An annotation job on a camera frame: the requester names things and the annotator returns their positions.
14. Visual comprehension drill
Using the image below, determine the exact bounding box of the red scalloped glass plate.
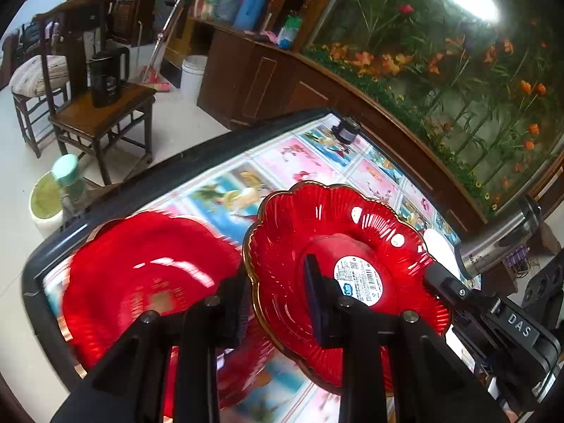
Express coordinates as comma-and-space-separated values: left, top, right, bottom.
242, 180, 451, 393

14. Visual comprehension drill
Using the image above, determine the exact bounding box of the stainless steel electric kettle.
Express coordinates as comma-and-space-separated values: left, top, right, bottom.
455, 196, 542, 280

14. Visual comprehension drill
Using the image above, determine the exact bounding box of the white green bucket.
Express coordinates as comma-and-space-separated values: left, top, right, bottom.
29, 172, 64, 238

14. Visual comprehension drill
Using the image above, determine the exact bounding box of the green lidded plastic bottle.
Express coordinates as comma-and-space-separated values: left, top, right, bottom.
51, 154, 91, 220

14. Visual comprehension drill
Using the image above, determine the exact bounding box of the small black round device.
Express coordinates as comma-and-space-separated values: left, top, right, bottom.
332, 117, 361, 145

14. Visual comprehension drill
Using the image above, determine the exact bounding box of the cushioned wooden stool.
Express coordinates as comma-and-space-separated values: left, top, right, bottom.
8, 55, 69, 159

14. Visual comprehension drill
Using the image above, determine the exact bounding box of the black electric kettle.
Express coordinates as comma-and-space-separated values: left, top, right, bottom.
88, 46, 130, 108

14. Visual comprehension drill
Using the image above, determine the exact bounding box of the white plastic bucket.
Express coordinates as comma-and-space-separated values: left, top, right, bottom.
180, 55, 207, 103

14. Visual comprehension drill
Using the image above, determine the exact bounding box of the dark wooden cabinet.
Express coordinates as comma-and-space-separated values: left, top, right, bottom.
195, 21, 486, 236

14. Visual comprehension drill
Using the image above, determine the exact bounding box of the dark wooden chair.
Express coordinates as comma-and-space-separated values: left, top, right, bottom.
33, 0, 156, 185

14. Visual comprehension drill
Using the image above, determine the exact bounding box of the blue plastic jug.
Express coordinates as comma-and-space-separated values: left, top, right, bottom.
232, 0, 267, 31

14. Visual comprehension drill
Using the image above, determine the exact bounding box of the flower wall picture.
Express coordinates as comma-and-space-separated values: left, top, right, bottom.
304, 0, 563, 215

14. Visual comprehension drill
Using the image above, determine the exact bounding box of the broom with metal handle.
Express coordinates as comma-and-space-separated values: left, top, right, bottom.
140, 0, 189, 92

